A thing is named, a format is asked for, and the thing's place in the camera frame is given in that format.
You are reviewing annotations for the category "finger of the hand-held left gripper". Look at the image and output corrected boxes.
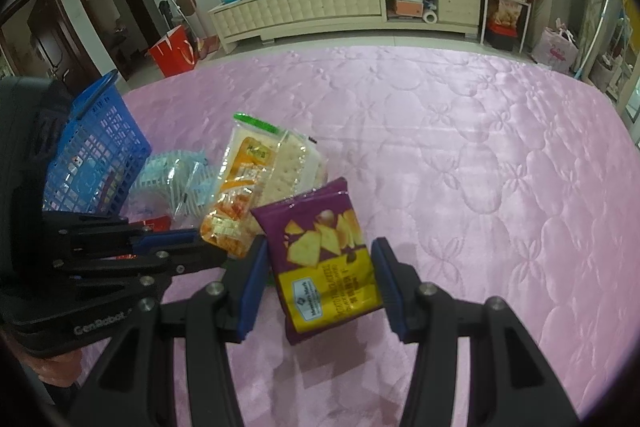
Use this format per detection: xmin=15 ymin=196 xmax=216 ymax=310
xmin=42 ymin=214 xmax=199 ymax=259
xmin=50 ymin=246 xmax=229 ymax=294

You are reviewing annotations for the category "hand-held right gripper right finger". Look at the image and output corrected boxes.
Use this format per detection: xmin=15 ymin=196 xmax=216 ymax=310
xmin=369 ymin=237 xmax=583 ymax=427

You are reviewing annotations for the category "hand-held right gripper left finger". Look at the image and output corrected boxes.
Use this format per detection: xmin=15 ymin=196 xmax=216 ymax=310
xmin=82 ymin=234 xmax=273 ymax=427

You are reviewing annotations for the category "red snack packet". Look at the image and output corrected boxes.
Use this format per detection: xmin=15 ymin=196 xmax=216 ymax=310
xmin=125 ymin=215 xmax=174 ymax=260

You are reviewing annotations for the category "teal striped snack packet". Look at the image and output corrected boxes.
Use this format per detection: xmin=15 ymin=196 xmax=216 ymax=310
xmin=170 ymin=157 xmax=224 ymax=228
xmin=135 ymin=149 xmax=211 ymax=212

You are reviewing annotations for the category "blue plastic basket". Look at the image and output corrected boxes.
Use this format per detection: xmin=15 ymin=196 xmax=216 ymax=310
xmin=42 ymin=69 xmax=153 ymax=215

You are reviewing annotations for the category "purple chip packet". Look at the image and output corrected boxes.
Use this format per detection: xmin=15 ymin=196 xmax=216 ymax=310
xmin=250 ymin=177 xmax=385 ymax=347

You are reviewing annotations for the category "clear cracker packet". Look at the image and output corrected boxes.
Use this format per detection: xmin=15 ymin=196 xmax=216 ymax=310
xmin=200 ymin=112 xmax=328 ymax=260

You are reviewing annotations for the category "person's left hand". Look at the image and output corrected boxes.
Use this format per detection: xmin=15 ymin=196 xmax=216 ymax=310
xmin=30 ymin=347 xmax=87 ymax=387

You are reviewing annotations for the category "dark wooden door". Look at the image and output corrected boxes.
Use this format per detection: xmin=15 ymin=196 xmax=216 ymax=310
xmin=0 ymin=0 xmax=89 ymax=80

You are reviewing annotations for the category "pink quilted mat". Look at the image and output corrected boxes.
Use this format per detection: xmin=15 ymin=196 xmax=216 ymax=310
xmin=75 ymin=44 xmax=640 ymax=427

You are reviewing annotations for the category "red paper bag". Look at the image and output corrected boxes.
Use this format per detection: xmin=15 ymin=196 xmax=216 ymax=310
xmin=148 ymin=26 xmax=199 ymax=78

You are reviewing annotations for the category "white broom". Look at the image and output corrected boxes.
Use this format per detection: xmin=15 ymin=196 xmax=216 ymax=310
xmin=165 ymin=0 xmax=201 ymax=38

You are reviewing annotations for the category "cream TV cabinet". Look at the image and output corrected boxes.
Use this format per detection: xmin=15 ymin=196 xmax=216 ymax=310
xmin=207 ymin=0 xmax=486 ymax=54

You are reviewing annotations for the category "orange box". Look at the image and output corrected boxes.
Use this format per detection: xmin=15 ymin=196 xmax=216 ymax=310
xmin=390 ymin=0 xmax=426 ymax=18

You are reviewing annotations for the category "pink shopping bag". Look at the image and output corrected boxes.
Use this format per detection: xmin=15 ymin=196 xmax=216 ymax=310
xmin=531 ymin=26 xmax=581 ymax=76

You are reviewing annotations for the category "red-handled dustpan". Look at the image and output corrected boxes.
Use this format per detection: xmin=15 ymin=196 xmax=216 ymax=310
xmin=196 ymin=33 xmax=221 ymax=60

